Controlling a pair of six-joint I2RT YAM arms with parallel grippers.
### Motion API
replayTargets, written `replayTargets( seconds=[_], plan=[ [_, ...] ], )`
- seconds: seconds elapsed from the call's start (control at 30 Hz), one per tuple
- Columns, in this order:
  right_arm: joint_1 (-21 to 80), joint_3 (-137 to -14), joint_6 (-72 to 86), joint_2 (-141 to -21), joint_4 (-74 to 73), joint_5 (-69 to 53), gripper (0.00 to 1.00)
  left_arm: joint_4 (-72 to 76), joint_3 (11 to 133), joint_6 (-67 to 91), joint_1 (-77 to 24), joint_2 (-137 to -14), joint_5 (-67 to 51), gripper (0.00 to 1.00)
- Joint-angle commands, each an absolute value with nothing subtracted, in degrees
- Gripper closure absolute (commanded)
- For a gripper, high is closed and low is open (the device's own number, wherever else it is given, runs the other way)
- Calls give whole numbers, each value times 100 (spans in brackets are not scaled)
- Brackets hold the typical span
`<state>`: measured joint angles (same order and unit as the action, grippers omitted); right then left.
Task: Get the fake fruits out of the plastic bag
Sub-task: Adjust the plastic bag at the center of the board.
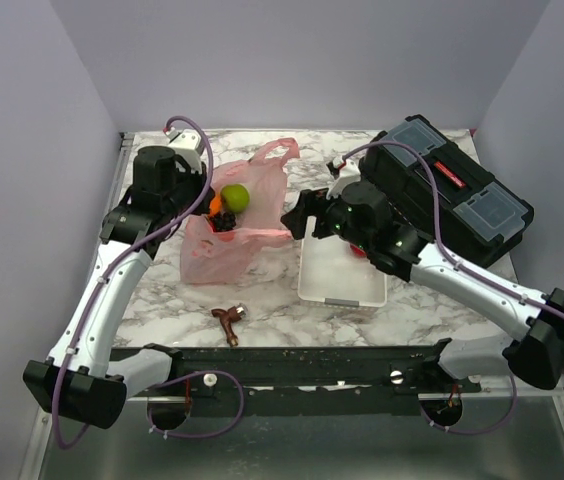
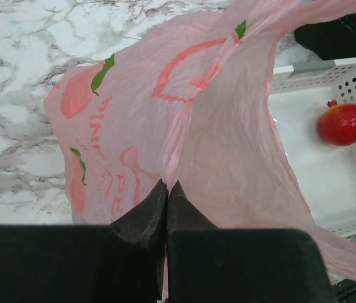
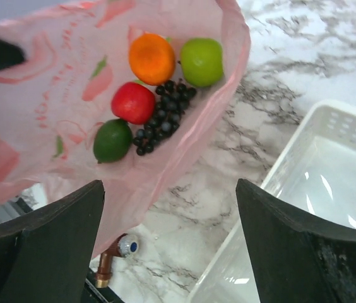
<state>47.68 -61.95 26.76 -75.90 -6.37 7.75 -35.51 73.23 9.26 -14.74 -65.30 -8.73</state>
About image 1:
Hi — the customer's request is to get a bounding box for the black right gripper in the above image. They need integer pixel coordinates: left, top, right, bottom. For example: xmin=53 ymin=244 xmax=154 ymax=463
xmin=280 ymin=182 xmax=372 ymax=253

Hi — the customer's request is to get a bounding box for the pink plastic bag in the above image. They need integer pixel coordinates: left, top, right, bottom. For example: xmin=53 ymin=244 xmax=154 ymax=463
xmin=179 ymin=138 xmax=300 ymax=284

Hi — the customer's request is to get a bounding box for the red fake pomegranate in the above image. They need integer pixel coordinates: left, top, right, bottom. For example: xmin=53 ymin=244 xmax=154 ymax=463
xmin=350 ymin=245 xmax=367 ymax=258

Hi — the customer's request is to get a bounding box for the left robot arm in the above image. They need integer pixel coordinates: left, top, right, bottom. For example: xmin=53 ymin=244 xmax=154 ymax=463
xmin=23 ymin=144 xmax=213 ymax=429

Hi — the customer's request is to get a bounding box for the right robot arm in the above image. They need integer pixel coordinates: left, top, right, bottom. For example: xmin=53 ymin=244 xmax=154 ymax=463
xmin=281 ymin=181 xmax=564 ymax=392

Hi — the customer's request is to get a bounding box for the orange fake tangerine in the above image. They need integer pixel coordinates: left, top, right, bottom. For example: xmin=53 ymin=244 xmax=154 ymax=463
xmin=209 ymin=195 xmax=223 ymax=217

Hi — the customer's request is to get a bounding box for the green fake apple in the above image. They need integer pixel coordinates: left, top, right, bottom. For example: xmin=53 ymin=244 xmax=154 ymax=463
xmin=220 ymin=184 xmax=250 ymax=214

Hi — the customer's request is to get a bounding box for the dark fake grape bunch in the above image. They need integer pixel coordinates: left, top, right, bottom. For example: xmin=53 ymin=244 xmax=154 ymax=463
xmin=206 ymin=211 xmax=237 ymax=233

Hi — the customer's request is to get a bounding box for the white perforated plastic basket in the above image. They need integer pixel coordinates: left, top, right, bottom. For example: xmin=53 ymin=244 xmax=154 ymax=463
xmin=297 ymin=236 xmax=387 ymax=309

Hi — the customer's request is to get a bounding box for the brown toy faucet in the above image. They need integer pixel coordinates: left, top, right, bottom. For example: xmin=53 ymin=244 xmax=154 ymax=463
xmin=211 ymin=303 xmax=248 ymax=348

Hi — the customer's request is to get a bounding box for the black plastic toolbox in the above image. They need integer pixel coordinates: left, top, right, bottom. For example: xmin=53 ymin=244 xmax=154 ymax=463
xmin=359 ymin=114 xmax=534 ymax=268

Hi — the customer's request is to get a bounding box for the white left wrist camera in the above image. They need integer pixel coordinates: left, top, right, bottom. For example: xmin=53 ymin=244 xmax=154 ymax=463
xmin=166 ymin=129 xmax=205 ymax=171

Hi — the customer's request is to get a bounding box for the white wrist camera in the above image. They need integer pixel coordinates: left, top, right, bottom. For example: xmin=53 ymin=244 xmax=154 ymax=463
xmin=166 ymin=129 xmax=205 ymax=171
xmin=326 ymin=158 xmax=361 ymax=199

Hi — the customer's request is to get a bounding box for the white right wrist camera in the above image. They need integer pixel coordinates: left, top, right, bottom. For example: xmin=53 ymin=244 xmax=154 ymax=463
xmin=326 ymin=158 xmax=361 ymax=199

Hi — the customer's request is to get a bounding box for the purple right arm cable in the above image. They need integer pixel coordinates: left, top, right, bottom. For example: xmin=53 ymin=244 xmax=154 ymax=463
xmin=334 ymin=139 xmax=564 ymax=435

